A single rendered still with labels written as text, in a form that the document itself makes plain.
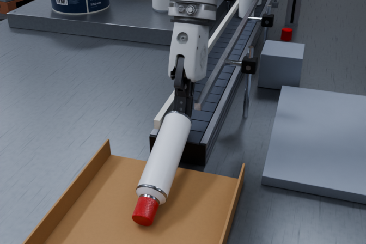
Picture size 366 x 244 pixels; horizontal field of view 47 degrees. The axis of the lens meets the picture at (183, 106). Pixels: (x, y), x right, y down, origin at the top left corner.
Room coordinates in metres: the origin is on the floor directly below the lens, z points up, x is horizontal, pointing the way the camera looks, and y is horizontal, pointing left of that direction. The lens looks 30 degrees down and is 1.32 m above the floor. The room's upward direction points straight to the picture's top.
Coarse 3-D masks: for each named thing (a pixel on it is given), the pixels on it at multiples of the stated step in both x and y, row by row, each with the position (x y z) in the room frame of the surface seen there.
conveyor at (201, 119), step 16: (256, 16) 1.35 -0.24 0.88; (224, 32) 1.20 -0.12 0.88; (224, 48) 1.07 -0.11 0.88; (240, 48) 1.07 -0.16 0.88; (208, 64) 0.97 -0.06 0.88; (224, 80) 0.88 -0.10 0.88; (208, 96) 0.80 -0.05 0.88; (192, 112) 0.73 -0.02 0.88; (208, 112) 0.73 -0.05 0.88; (192, 128) 0.68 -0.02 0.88
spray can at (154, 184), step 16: (176, 112) 0.64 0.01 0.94; (176, 128) 0.61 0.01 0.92; (160, 144) 0.58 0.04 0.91; (176, 144) 0.58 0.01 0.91; (160, 160) 0.55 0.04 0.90; (176, 160) 0.56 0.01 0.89; (144, 176) 0.52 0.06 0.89; (160, 176) 0.52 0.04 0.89; (144, 192) 0.50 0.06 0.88; (160, 192) 0.50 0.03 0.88; (144, 208) 0.47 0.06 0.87; (144, 224) 0.47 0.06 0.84
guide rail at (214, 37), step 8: (232, 8) 1.33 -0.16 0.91; (232, 16) 1.29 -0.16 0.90; (224, 24) 1.18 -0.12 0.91; (216, 32) 1.11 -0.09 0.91; (216, 40) 1.08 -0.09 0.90; (208, 48) 0.99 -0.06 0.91; (168, 104) 0.71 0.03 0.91; (160, 112) 0.68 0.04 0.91; (160, 120) 0.65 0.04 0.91; (160, 128) 0.65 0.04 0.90
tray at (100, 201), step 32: (96, 160) 0.60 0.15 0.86; (128, 160) 0.64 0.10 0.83; (64, 192) 0.51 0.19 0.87; (96, 192) 0.55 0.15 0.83; (128, 192) 0.55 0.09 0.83; (192, 192) 0.55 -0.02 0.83; (224, 192) 0.55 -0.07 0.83; (64, 224) 0.47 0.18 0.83; (96, 224) 0.47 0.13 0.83; (128, 224) 0.47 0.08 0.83; (160, 224) 0.47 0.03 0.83; (192, 224) 0.47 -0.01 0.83; (224, 224) 0.47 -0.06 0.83
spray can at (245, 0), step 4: (240, 0) 1.33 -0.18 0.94; (244, 0) 1.32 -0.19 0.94; (248, 0) 1.32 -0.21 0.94; (252, 0) 1.32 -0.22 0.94; (240, 4) 1.33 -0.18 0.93; (244, 4) 1.32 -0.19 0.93; (248, 4) 1.32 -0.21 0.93; (240, 8) 1.33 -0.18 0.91; (244, 8) 1.32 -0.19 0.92; (248, 8) 1.32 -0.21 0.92; (240, 12) 1.33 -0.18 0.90; (244, 12) 1.32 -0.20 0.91; (240, 16) 1.33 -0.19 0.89; (252, 16) 1.32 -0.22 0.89
